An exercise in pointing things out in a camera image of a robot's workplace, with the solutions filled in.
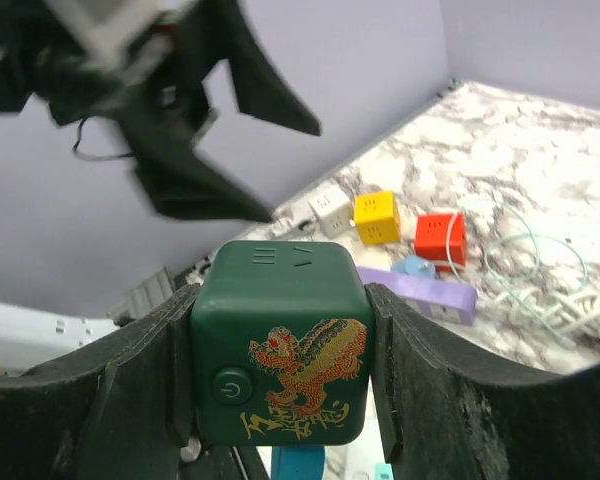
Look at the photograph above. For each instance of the yellow cube socket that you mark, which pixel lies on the yellow cube socket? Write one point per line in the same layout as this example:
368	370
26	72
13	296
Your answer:
377	218

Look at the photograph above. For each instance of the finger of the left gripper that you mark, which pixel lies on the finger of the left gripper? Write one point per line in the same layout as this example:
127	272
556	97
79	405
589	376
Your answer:
182	187
260	91

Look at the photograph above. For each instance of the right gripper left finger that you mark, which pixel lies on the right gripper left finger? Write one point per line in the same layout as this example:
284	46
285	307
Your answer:
121	407

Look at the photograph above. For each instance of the purple usb power strip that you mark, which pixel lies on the purple usb power strip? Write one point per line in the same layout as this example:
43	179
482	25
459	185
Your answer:
435	299

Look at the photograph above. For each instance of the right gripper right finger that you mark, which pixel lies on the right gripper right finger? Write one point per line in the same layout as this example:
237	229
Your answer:
449	409

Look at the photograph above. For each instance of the white tiger cube adapter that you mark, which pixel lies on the white tiger cube adapter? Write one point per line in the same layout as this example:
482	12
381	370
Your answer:
333	210

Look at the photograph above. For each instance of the dark green cube socket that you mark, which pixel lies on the dark green cube socket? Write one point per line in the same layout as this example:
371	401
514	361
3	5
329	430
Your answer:
282	339

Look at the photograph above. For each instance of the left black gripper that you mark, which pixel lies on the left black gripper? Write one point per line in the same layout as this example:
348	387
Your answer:
39	55

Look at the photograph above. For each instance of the red cube socket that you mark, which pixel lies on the red cube socket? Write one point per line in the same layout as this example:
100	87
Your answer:
441	237

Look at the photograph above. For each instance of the light blue usb charger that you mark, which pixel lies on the light blue usb charger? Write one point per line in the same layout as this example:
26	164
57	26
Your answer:
414	265

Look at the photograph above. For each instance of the blue cube socket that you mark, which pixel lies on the blue cube socket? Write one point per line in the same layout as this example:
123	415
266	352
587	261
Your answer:
297	463

